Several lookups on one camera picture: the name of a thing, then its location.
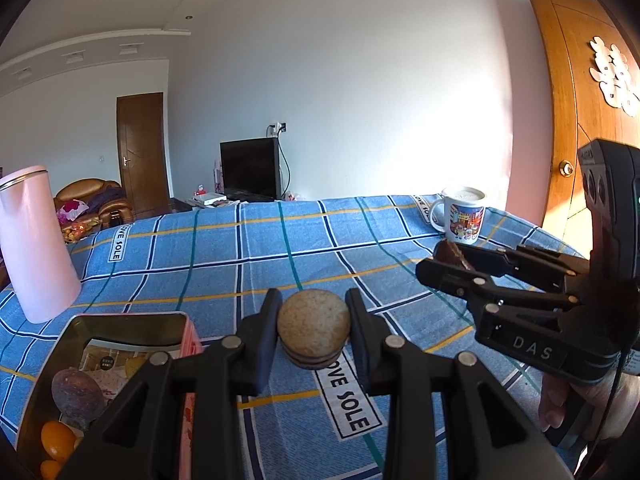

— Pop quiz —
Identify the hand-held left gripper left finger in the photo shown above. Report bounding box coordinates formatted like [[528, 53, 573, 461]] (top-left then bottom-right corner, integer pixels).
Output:
[[57, 287, 284, 480]]

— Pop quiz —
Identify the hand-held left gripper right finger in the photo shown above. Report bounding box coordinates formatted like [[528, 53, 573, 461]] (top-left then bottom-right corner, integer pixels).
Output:
[[345, 287, 576, 480]]

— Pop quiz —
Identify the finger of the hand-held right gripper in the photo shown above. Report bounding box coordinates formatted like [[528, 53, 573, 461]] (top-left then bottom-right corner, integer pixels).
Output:
[[470, 244, 592, 292], [416, 259, 583, 313]]

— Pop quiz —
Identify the beige sandwich cookie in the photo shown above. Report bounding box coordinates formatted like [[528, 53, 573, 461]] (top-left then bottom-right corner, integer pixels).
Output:
[[276, 290, 352, 371]]

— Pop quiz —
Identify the pink tin box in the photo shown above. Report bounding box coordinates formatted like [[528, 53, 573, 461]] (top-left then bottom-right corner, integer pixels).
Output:
[[15, 311, 205, 480]]

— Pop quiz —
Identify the purple passion fruit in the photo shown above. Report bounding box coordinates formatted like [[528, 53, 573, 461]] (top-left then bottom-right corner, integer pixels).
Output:
[[51, 369, 107, 431]]

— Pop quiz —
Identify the orange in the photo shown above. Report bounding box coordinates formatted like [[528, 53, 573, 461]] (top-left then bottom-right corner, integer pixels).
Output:
[[40, 420, 78, 462]]

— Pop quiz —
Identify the person's right hand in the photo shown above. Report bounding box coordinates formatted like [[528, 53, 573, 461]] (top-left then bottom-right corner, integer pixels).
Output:
[[539, 374, 632, 442]]

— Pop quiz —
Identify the printed white mug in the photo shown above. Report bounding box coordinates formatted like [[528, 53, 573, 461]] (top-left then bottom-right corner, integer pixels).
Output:
[[430, 186, 487, 245]]

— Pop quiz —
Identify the blue plaid tablecloth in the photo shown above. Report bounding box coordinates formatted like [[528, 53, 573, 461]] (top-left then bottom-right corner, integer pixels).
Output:
[[0, 195, 591, 480]]

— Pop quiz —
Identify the light wooden door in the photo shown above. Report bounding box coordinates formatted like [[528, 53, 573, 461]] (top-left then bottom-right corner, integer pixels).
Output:
[[520, 0, 640, 261]]

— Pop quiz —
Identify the white paper door decoration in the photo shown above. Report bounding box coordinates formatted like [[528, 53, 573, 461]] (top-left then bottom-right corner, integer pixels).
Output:
[[589, 36, 640, 118]]

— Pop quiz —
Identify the black television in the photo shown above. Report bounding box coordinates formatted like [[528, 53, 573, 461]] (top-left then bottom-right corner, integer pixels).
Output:
[[220, 137, 281, 202]]

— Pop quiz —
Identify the dark purple cloth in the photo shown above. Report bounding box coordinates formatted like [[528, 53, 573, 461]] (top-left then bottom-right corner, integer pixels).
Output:
[[87, 187, 123, 211]]

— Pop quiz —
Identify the dark brown door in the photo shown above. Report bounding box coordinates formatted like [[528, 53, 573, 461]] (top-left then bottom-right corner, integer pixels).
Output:
[[116, 92, 173, 221]]

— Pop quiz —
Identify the pink floral cloth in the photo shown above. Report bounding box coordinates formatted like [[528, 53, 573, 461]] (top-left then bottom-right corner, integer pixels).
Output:
[[56, 200, 90, 226]]

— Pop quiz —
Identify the brown leather armchair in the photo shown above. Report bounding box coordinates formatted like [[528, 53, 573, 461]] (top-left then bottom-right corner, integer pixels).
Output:
[[54, 178, 136, 235]]

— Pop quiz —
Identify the pink electric kettle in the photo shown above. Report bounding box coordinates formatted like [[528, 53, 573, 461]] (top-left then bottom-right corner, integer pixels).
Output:
[[0, 165, 82, 324]]

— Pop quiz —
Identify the black power cable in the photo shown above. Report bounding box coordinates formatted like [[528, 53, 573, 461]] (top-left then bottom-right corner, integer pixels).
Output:
[[277, 135, 292, 200]]

